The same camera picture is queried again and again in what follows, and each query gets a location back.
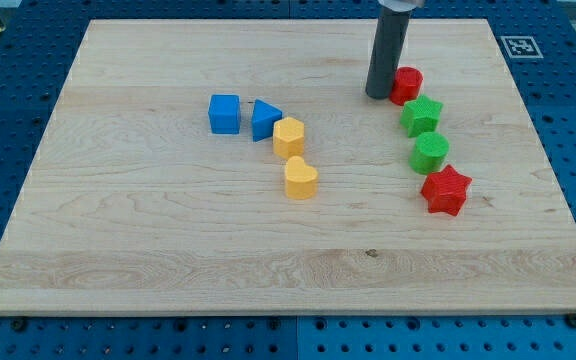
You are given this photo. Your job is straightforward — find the red star block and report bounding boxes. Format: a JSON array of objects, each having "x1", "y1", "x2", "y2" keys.
[{"x1": 420, "y1": 165, "x2": 472, "y2": 216}]

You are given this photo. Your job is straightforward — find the yellow heart block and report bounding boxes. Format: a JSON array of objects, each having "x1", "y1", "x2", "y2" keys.
[{"x1": 284, "y1": 156, "x2": 319, "y2": 200}]

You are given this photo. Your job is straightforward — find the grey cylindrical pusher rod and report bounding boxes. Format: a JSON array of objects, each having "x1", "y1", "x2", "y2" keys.
[{"x1": 365, "y1": 6, "x2": 413, "y2": 99}]

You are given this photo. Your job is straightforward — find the white fiducial marker tag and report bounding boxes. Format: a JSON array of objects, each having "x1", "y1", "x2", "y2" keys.
[{"x1": 500, "y1": 35, "x2": 543, "y2": 59}]

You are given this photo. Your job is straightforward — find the blue triangle block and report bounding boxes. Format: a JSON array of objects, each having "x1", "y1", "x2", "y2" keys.
[{"x1": 251, "y1": 99, "x2": 283, "y2": 142}]

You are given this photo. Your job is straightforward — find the red cylinder block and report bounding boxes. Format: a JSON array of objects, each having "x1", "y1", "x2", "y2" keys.
[{"x1": 389, "y1": 67, "x2": 423, "y2": 106}]

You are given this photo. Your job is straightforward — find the light wooden board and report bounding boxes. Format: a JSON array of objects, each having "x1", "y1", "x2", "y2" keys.
[{"x1": 0, "y1": 19, "x2": 576, "y2": 317}]

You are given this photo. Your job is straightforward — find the yellow hexagon block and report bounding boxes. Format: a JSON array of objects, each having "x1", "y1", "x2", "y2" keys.
[{"x1": 273, "y1": 117, "x2": 305, "y2": 159}]

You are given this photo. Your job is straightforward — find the blue cube block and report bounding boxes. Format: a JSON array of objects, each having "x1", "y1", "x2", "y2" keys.
[{"x1": 208, "y1": 94, "x2": 241, "y2": 134}]

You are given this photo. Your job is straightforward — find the green cylinder block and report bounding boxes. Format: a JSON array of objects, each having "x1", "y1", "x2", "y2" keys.
[{"x1": 409, "y1": 132, "x2": 450, "y2": 175}]

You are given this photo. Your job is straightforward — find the green star block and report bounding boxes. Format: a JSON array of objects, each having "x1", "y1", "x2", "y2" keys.
[{"x1": 400, "y1": 94, "x2": 443, "y2": 138}]

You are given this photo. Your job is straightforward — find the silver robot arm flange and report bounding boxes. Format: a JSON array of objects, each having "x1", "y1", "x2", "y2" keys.
[{"x1": 377, "y1": 0, "x2": 425, "y2": 12}]

